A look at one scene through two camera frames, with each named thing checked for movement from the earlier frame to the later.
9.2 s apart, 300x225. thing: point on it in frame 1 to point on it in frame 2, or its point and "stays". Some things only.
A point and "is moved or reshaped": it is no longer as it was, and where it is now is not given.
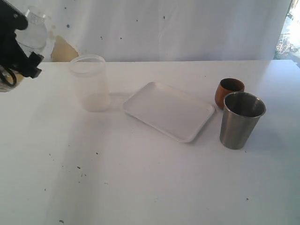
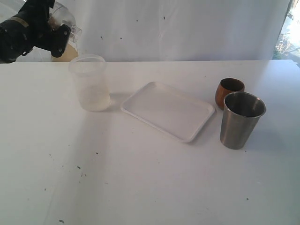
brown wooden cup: x=226 y=86 stays
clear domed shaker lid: x=33 y=38 is moved or reshaped
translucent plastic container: x=90 y=72 stays
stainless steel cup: x=242 y=112 stays
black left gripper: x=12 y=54 to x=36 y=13
